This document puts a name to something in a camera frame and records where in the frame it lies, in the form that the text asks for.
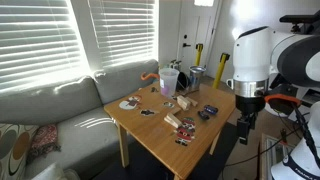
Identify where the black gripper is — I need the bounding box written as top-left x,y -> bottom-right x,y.
235,95 -> 267,146

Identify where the blue toy car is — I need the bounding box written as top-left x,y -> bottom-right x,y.
203,104 -> 220,116

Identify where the green toy car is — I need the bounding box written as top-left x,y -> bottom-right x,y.
197,110 -> 211,121

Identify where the red green Santa cutout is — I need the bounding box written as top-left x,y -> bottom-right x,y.
174,116 -> 197,147

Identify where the single wooden block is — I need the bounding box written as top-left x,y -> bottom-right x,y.
185,96 -> 199,108

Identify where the tall yellow pole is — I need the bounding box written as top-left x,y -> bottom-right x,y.
212,52 -> 231,90

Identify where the leaning wooden block stack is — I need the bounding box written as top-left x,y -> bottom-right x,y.
163,112 -> 183,129

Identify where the metal tumbler cup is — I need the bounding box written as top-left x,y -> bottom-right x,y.
188,65 -> 207,92

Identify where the white shelf unit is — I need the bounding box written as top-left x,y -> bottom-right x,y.
293,86 -> 320,112

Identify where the black round object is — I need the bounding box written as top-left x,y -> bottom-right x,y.
176,71 -> 191,92

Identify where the wooden table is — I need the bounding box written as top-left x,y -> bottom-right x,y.
103,80 -> 237,180

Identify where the clear plastic pitcher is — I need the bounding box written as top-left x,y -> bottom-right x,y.
158,67 -> 180,98

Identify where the short yellow pole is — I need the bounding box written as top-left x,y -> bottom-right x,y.
194,43 -> 205,67

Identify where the dark floor rug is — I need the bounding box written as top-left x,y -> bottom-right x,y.
93,121 -> 244,180

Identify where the dark penguin sticker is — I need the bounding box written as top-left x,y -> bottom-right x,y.
139,108 -> 161,117

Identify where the green print clear package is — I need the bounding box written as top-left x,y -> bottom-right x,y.
168,59 -> 183,72

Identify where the orange plush octopus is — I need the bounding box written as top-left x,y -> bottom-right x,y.
139,71 -> 161,82

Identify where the snowman cutout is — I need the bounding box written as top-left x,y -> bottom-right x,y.
118,94 -> 143,111

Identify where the white door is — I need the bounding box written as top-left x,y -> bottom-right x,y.
176,0 -> 223,78

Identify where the black folding stand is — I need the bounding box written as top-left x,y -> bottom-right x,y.
278,9 -> 320,36

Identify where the narrow white window blind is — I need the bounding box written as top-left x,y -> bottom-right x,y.
87,0 -> 158,70

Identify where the grey fabric sofa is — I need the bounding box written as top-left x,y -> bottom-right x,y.
0,59 -> 160,180

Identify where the red patterned cloth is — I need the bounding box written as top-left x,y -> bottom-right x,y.
27,124 -> 62,165

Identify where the wide white window blind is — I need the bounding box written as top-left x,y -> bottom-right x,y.
0,0 -> 90,93

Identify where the circle pattern cushion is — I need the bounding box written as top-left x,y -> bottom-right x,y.
0,123 -> 40,180

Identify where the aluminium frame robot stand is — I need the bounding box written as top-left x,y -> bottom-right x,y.
259,133 -> 292,180

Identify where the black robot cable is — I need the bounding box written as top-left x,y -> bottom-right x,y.
222,95 -> 320,168

